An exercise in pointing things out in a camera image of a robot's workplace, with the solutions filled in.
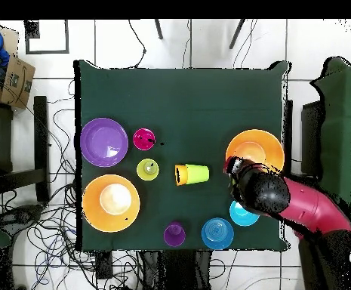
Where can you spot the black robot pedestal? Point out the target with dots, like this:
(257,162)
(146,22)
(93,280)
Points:
(178,272)

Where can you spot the dark green tablecloth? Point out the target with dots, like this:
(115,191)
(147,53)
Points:
(178,105)

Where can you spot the yellow cup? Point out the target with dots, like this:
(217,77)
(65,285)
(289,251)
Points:
(142,173)

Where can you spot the red cup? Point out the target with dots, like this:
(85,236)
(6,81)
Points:
(143,146)

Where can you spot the black bench stand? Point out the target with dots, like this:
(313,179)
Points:
(40,136)

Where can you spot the light blue opaque bowl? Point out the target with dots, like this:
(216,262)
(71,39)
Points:
(241,219)

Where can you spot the translucent blue bowl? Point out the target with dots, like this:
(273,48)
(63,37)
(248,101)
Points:
(217,234)

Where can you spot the orange cup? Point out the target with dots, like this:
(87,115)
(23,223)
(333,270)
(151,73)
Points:
(183,175)

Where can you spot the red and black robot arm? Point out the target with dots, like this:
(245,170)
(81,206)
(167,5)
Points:
(311,205)

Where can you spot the large orange bowl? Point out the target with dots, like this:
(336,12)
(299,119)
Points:
(93,211)
(262,142)

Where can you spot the green cup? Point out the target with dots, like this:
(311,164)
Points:
(197,174)

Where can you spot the black tripod leg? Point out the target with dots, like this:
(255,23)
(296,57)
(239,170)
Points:
(159,30)
(237,33)

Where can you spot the black square frame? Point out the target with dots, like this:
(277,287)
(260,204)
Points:
(31,30)

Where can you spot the purple bowl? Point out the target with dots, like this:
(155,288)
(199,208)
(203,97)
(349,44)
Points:
(104,142)

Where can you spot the black power brick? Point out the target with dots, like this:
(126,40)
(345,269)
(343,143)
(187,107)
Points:
(103,265)

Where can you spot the purple cup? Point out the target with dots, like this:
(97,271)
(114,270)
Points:
(173,237)

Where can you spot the cardboard box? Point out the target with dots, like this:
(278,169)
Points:
(18,81)

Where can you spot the black monitor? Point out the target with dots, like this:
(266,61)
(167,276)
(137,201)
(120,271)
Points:
(311,136)

